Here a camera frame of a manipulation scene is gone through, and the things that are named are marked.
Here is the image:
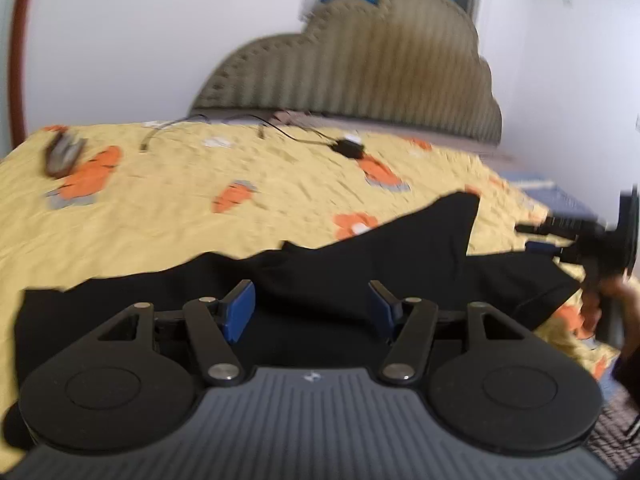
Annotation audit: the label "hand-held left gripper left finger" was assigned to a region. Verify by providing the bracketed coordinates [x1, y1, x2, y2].
[94, 280, 257, 387]

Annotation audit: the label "olive padded headboard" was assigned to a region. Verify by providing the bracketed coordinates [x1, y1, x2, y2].
[189, 0, 504, 149]

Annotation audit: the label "person's right forearm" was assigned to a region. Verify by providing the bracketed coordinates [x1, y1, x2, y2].
[609, 347, 640, 403]

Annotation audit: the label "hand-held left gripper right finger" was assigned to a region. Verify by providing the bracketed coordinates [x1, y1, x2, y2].
[368, 280, 532, 386]

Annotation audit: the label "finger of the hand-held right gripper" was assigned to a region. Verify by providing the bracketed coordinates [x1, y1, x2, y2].
[515, 215, 607, 237]
[525, 241, 584, 262]

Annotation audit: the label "blue striped bed sheet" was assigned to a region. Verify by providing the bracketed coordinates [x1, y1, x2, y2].
[500, 172, 602, 222]

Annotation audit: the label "black pants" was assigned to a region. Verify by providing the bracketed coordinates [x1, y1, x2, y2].
[14, 192, 582, 378]

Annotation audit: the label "grey patterned rug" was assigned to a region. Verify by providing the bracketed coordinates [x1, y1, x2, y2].
[584, 399, 640, 462]

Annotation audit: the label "small grey object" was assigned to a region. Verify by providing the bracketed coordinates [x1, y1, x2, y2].
[45, 130, 87, 179]

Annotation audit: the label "person's right hand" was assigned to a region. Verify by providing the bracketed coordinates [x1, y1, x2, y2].
[581, 279, 640, 357]

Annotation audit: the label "black adapter cable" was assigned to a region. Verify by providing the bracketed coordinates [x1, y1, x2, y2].
[256, 111, 339, 150]

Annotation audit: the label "black power adapter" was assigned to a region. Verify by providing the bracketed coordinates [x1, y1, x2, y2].
[332, 137, 366, 160]

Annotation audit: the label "yellow floral bedspread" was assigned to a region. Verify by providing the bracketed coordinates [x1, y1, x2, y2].
[0, 122, 623, 453]

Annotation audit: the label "brown door frame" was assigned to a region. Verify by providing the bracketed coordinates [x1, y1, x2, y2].
[9, 0, 40, 145]

